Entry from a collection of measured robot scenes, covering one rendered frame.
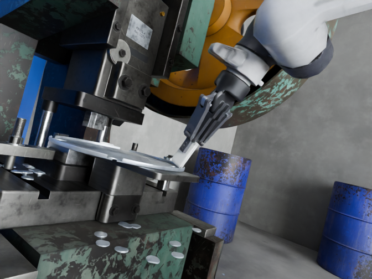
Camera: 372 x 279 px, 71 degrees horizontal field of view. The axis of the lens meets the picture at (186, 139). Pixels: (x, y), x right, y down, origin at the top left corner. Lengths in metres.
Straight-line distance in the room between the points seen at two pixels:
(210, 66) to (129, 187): 0.56
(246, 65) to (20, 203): 0.46
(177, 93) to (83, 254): 0.65
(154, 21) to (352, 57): 3.53
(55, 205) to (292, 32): 0.47
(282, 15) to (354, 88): 3.49
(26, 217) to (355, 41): 4.01
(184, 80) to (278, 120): 3.01
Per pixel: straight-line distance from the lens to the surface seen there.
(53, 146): 0.67
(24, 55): 0.80
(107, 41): 0.56
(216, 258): 0.74
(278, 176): 3.82
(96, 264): 0.50
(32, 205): 0.50
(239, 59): 0.55
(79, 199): 0.54
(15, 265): 0.41
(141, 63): 0.67
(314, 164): 3.74
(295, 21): 0.45
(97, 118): 0.67
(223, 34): 1.00
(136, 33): 0.66
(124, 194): 0.56
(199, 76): 0.98
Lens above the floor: 0.83
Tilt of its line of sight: 2 degrees up
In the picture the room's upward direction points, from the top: 14 degrees clockwise
